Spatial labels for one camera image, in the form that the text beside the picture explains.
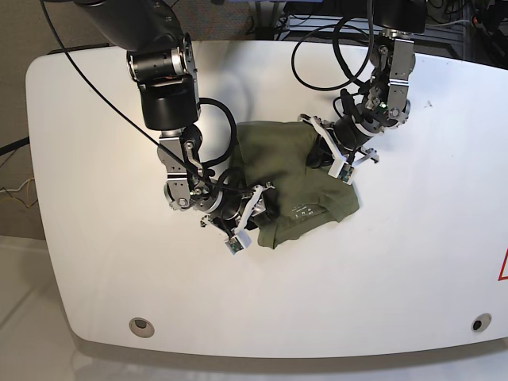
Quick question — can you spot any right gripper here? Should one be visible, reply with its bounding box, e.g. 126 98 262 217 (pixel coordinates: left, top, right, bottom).
200 182 275 238

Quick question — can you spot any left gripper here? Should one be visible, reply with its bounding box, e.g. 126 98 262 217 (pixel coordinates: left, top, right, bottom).
306 116 379 169

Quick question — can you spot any olive green T-shirt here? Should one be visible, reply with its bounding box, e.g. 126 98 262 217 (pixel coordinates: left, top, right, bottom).
231 121 360 249

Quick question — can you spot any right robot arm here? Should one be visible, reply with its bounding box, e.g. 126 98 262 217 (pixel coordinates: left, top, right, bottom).
76 1 277 237

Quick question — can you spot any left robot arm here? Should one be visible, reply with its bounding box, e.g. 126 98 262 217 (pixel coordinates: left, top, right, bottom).
299 1 427 182

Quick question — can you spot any red triangle warning sticker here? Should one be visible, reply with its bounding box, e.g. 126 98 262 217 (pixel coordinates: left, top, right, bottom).
498 250 508 281

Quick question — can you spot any black bar under table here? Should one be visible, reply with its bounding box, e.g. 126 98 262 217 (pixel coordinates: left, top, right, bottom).
0 136 30 156

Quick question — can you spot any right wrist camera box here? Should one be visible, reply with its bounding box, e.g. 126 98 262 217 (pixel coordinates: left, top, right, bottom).
225 231 252 255

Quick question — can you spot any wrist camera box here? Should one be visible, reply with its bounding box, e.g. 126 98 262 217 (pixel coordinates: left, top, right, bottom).
225 231 252 255
328 160 355 185

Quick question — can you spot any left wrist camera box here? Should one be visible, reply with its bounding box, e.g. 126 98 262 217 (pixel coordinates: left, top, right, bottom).
328 160 355 185

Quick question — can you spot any left table cable grommet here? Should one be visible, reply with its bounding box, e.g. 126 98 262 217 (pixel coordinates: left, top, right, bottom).
129 317 155 338

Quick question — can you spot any table cable grommet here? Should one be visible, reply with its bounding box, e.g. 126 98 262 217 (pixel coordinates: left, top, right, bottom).
471 313 492 333
129 317 155 338

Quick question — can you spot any grey aluminium frame rail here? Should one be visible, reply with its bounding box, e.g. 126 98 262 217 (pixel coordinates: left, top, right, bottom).
275 15 464 48

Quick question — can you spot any yellow floor cable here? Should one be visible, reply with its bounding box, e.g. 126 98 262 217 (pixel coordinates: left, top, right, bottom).
0 179 37 209

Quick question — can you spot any right table cable grommet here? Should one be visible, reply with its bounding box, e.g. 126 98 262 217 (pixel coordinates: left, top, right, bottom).
471 313 492 333

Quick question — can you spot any white floor cable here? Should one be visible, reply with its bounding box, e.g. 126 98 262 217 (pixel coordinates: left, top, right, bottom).
0 178 33 196

